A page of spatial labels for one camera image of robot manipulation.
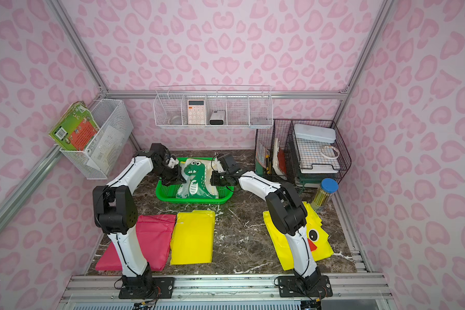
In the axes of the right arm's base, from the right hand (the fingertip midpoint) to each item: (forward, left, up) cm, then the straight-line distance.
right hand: (208, 180), depth 94 cm
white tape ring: (+6, -56, +9) cm, 57 cm away
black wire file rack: (+28, -33, -10) cm, 44 cm away
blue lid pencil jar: (-8, -52, +8) cm, 54 cm away
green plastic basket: (-7, +18, -1) cm, 20 cm away
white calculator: (+25, +6, +21) cm, 33 cm away
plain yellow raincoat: (-24, +6, -12) cm, 27 cm away
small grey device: (+21, -5, +21) cm, 30 cm away
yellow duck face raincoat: (-23, -51, -11) cm, 57 cm away
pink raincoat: (-24, +22, -6) cm, 33 cm away
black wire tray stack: (+10, -52, +9) cm, 54 cm away
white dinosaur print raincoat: (+2, +5, +3) cm, 6 cm away
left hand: (+1, +11, +1) cm, 11 cm away
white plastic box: (+20, -53, +12) cm, 58 cm away
